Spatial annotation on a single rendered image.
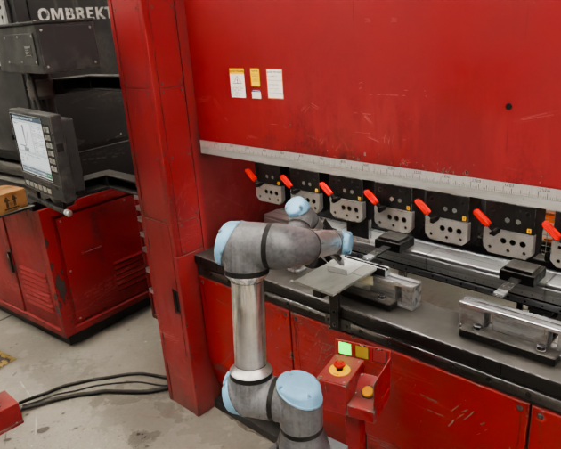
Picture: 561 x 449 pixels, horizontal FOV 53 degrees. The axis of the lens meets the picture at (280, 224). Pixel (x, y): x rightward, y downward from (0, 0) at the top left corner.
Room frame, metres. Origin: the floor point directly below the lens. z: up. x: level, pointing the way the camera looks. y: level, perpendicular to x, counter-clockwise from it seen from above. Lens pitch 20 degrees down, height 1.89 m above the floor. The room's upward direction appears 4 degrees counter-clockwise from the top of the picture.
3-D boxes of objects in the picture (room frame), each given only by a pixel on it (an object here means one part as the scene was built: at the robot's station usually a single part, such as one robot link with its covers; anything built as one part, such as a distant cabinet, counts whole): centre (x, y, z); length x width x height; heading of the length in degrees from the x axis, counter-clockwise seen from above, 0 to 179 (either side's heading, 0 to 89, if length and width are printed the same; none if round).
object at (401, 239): (2.10, -0.41, 1.01); 0.26 x 0.12 x 0.05; 136
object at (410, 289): (1.96, -0.33, 0.92); 0.39 x 0.06 x 0.10; 46
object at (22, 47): (2.53, 0.94, 1.53); 0.51 x 0.25 x 0.85; 42
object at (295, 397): (1.25, -0.01, 0.94); 0.13 x 0.12 x 0.14; 69
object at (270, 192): (2.30, 0.01, 1.26); 0.15 x 0.09 x 0.17; 46
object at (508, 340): (1.54, -0.68, 0.89); 0.30 x 0.05 x 0.03; 46
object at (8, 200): (3.09, 1.58, 1.04); 0.30 x 0.26 x 0.12; 50
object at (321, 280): (1.89, -0.19, 1.00); 0.26 x 0.18 x 0.01; 136
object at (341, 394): (1.60, -0.21, 0.75); 0.20 x 0.16 x 0.18; 60
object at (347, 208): (2.02, -0.27, 1.26); 0.15 x 0.09 x 0.17; 46
